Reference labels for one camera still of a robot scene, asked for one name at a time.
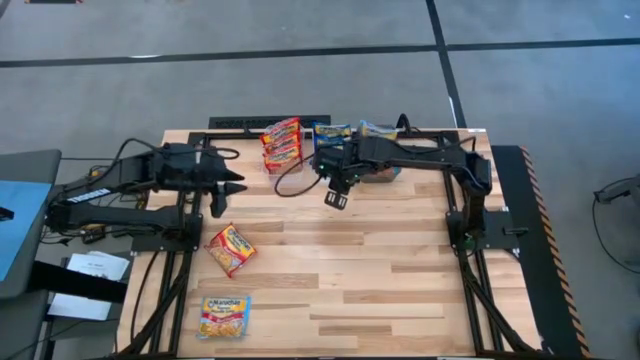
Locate dark grey plastic bin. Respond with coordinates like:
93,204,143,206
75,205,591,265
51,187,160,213
355,124,402,184

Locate black aluminium table frame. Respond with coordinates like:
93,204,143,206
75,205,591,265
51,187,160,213
118,128,541,359

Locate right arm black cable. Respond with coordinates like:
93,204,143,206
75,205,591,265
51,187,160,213
272,153,327,199

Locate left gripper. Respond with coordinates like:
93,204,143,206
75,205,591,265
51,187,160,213
154,143,249,219

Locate grey side desk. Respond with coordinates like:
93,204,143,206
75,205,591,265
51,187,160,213
0,148,63,301

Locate tangled black floor cables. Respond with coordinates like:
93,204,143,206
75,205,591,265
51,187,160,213
42,154,161,247

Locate black shelf bar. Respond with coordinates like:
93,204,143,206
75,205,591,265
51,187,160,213
28,259,129,304

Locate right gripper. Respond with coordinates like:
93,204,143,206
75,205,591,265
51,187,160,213
319,137,401,211

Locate blue board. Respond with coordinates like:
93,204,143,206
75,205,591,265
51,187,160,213
0,179,54,284

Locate black hazard striped platform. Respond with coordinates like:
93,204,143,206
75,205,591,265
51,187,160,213
491,144,590,359

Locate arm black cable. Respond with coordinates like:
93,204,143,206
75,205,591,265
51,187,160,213
272,153,327,199
97,137,241,166

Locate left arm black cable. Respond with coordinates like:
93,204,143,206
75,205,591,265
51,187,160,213
97,137,241,166

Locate small black controller box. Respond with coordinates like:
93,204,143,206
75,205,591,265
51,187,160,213
81,227,107,246

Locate clear plastic bin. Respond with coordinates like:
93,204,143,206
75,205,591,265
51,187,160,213
258,124,305,184

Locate white paper sheet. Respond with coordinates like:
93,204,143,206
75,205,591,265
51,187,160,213
66,251,131,283
47,292,114,322

